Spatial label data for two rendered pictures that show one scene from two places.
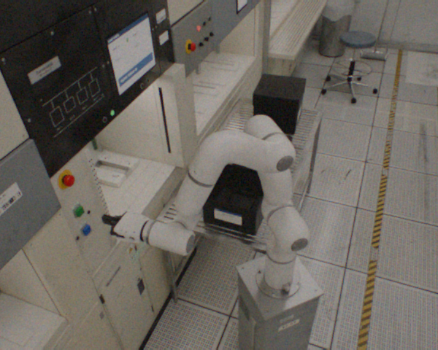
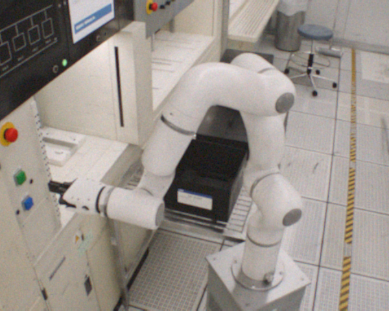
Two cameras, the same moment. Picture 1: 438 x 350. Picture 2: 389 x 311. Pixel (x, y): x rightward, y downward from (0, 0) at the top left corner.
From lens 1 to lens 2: 0.25 m
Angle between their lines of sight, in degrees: 8
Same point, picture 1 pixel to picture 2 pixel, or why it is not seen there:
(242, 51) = (200, 30)
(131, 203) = not seen: hidden behind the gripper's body
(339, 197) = (308, 191)
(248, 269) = (222, 260)
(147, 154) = (94, 130)
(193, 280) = (146, 285)
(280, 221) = (269, 190)
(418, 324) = not seen: outside the picture
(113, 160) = (56, 137)
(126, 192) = (71, 171)
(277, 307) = (259, 300)
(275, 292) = (255, 283)
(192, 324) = not seen: outside the picture
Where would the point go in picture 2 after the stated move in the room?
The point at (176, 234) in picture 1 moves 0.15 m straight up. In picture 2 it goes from (142, 201) to (138, 152)
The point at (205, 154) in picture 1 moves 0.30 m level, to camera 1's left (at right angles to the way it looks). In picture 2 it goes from (186, 90) to (50, 96)
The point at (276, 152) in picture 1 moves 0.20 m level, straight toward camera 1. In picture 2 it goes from (275, 87) to (282, 137)
